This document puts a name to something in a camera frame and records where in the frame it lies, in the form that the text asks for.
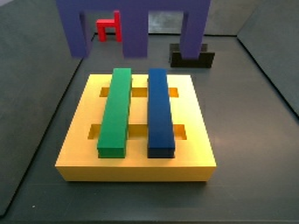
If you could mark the green long bar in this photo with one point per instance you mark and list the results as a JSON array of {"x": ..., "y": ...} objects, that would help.
[{"x": 113, "y": 136}]

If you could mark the purple comb-shaped block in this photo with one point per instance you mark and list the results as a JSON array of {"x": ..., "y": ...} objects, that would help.
[{"x": 134, "y": 18}]

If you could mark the red comb-shaped block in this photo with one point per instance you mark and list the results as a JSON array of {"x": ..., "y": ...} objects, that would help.
[{"x": 110, "y": 23}]

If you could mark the yellow slotted board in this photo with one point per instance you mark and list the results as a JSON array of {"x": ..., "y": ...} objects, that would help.
[{"x": 80, "y": 163}]

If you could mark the black angle fixture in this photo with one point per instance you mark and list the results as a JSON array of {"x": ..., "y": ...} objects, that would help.
[{"x": 202, "y": 62}]

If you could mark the blue long bar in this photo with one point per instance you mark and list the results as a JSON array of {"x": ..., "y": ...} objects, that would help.
[{"x": 161, "y": 146}]

